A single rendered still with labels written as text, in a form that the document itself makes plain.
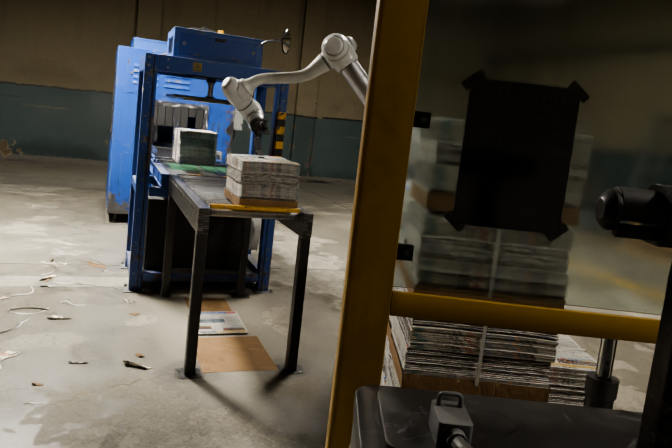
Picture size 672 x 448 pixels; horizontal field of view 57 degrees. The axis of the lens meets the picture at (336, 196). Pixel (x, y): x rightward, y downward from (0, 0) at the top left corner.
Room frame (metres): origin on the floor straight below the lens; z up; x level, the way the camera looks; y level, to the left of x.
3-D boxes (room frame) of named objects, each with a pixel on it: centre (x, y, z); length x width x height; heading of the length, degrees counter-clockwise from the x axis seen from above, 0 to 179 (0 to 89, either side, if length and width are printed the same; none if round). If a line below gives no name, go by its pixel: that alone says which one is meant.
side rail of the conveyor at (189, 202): (3.39, 0.83, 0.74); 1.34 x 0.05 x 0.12; 21
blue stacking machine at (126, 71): (6.98, 1.92, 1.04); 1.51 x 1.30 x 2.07; 21
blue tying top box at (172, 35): (4.43, 0.97, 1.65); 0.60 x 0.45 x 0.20; 111
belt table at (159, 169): (4.43, 0.97, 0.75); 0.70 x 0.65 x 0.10; 21
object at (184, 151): (4.96, 1.18, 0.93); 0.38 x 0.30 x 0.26; 21
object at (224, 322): (3.52, 0.60, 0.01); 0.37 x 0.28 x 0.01; 21
